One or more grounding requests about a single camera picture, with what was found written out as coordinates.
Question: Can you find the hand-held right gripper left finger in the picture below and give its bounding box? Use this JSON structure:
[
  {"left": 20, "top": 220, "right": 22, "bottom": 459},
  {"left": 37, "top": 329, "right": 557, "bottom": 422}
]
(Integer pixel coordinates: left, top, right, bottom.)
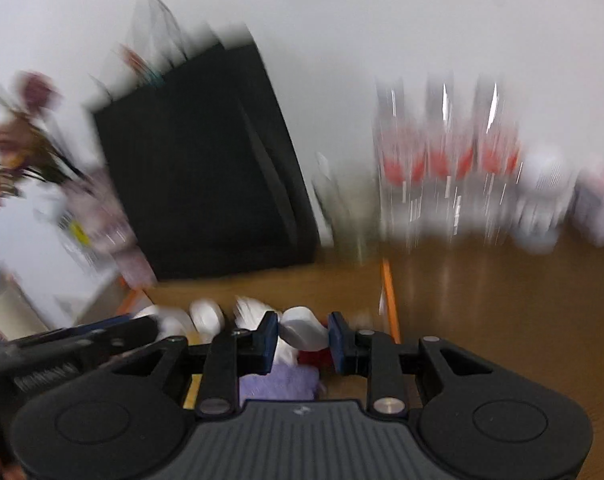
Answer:
[{"left": 114, "top": 310, "right": 279, "bottom": 418}]

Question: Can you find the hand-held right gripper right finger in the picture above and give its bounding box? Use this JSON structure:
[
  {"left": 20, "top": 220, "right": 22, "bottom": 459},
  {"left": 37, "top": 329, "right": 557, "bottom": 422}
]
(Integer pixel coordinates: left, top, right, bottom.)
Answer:
[{"left": 328, "top": 310, "right": 494, "bottom": 417}]

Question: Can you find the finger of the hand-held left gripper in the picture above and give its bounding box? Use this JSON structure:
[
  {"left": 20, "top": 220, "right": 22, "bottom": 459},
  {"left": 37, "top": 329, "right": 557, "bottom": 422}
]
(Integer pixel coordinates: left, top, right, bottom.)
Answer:
[{"left": 77, "top": 315, "right": 163, "bottom": 357}]

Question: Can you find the orange-edged cardboard box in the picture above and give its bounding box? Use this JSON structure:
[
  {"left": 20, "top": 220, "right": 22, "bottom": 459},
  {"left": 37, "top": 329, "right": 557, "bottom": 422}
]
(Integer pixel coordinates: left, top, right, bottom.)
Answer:
[{"left": 117, "top": 259, "right": 403, "bottom": 411}]

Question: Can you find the wooden desktop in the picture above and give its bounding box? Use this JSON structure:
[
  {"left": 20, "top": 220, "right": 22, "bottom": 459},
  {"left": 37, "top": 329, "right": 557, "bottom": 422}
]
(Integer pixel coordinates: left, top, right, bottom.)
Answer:
[{"left": 72, "top": 230, "right": 604, "bottom": 480}]

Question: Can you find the small red object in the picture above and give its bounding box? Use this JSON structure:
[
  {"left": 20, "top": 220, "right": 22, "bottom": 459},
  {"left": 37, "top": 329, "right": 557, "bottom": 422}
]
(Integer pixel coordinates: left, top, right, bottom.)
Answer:
[{"left": 297, "top": 347, "right": 335, "bottom": 374}]

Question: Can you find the crumpled white paper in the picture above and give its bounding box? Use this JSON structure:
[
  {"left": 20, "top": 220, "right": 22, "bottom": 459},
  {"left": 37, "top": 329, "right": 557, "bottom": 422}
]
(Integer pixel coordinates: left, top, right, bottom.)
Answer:
[{"left": 232, "top": 296, "right": 277, "bottom": 334}]

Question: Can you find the purple cloth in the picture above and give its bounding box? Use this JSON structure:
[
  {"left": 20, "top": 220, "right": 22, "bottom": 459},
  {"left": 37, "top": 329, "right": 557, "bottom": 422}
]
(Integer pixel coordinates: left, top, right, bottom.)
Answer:
[{"left": 239, "top": 362, "right": 321, "bottom": 402}]

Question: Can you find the white round object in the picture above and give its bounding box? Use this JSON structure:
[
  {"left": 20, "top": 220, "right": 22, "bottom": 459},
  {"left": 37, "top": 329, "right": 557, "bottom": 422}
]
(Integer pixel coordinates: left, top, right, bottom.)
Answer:
[
  {"left": 189, "top": 300, "right": 225, "bottom": 339},
  {"left": 132, "top": 305, "right": 191, "bottom": 341}
]

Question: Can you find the clear smiley face plastic bag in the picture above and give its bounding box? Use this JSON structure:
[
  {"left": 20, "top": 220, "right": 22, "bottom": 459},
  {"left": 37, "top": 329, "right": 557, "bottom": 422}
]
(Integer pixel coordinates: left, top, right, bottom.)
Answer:
[{"left": 34, "top": 195, "right": 129, "bottom": 321}]

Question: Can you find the clear glass cup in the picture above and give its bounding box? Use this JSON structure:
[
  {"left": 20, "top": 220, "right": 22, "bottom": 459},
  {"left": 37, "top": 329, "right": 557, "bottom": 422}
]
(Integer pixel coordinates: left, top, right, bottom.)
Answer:
[{"left": 312, "top": 154, "right": 383, "bottom": 267}]

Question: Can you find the black paper bag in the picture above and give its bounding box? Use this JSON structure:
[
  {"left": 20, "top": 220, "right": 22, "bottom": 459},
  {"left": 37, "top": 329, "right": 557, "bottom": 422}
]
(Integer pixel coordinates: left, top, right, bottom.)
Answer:
[{"left": 84, "top": 0, "right": 321, "bottom": 284}]

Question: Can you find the red-label water bottle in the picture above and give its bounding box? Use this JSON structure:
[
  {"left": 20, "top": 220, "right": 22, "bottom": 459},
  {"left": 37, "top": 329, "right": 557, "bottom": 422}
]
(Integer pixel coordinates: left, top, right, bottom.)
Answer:
[
  {"left": 424, "top": 72, "right": 475, "bottom": 247},
  {"left": 374, "top": 77, "right": 429, "bottom": 247},
  {"left": 472, "top": 75, "right": 523, "bottom": 247}
]

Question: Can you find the dried pink rose bouquet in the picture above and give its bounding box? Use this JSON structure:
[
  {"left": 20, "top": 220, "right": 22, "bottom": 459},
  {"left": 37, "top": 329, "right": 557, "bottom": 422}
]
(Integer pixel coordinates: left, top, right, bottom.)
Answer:
[{"left": 0, "top": 25, "right": 84, "bottom": 211}]

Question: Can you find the small white carton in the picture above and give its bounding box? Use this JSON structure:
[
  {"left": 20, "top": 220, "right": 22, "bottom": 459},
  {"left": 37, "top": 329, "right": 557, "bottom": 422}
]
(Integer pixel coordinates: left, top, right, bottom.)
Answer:
[{"left": 572, "top": 160, "right": 604, "bottom": 247}]

